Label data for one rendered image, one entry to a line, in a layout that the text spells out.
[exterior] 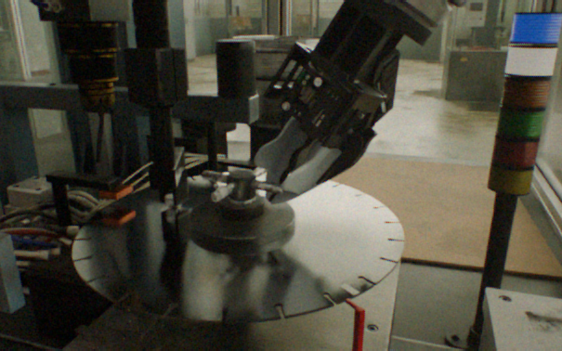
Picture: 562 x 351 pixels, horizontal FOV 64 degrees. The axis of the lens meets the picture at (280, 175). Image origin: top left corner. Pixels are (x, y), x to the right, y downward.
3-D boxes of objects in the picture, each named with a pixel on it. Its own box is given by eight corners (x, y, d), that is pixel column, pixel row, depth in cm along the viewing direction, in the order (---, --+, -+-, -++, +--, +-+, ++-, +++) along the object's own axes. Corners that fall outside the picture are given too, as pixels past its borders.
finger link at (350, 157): (292, 163, 44) (343, 88, 40) (300, 162, 45) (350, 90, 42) (327, 195, 42) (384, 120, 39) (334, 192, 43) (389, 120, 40)
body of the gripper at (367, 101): (255, 100, 38) (336, -34, 33) (302, 105, 45) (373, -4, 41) (320, 157, 35) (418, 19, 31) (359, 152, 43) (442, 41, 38)
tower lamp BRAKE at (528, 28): (553, 42, 48) (558, 12, 47) (564, 45, 44) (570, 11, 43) (506, 42, 49) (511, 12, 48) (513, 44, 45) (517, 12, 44)
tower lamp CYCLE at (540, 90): (542, 102, 50) (546, 75, 49) (551, 110, 46) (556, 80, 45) (497, 100, 51) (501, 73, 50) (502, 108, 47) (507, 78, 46)
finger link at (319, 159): (243, 208, 42) (297, 127, 38) (276, 200, 47) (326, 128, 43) (267, 230, 41) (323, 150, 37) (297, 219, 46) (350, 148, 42)
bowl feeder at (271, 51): (352, 159, 138) (359, 35, 126) (332, 193, 110) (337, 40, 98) (258, 149, 147) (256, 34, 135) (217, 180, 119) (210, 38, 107)
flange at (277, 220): (283, 198, 54) (283, 178, 53) (307, 240, 43) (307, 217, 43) (189, 205, 52) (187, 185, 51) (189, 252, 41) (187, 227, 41)
